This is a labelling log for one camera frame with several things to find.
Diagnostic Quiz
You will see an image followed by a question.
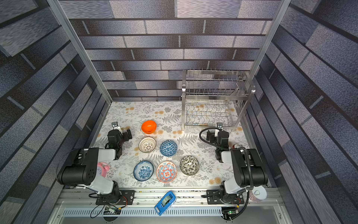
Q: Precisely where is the white lattice pattern bowl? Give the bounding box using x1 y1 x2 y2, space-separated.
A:
139 137 157 153

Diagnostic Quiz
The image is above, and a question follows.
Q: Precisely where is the orange bowl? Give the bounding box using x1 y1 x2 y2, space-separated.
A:
141 120 157 134

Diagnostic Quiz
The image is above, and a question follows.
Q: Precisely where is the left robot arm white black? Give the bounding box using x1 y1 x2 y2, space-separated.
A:
56 122 134 206

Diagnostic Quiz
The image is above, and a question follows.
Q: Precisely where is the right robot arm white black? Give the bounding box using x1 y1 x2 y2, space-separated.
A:
199 123 268 205

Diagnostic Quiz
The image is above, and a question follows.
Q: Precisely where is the steel two-tier dish rack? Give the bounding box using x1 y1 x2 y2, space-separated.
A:
180 70 255 128

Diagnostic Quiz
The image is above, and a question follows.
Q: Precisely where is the black white floral bowl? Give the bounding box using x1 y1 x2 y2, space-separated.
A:
180 155 200 176

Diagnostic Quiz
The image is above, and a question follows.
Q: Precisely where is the blue floral rim bowl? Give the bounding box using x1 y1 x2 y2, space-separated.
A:
133 161 154 182

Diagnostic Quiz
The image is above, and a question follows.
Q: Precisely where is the pink alarm clock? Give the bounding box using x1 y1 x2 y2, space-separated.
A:
97 162 110 177

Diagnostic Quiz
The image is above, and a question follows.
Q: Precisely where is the floral table mat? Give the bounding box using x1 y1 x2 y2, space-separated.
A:
94 101 233 188

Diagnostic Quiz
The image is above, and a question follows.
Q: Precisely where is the blue dotted pattern bowl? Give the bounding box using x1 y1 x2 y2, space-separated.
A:
159 140 178 157

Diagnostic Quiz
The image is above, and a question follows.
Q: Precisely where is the red blue floral bowl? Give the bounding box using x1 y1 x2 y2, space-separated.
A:
156 161 177 183

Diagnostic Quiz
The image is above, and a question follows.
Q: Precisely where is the blue handheld meter device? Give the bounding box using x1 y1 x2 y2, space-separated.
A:
154 191 176 216

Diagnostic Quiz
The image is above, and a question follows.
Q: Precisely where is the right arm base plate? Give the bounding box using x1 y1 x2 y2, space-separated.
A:
203 189 245 205

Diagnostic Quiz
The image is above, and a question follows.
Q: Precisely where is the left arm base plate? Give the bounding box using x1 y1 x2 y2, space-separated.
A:
96 190 135 206

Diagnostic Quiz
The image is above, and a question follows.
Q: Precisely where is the aluminium rail frame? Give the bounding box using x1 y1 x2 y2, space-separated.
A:
48 187 292 224

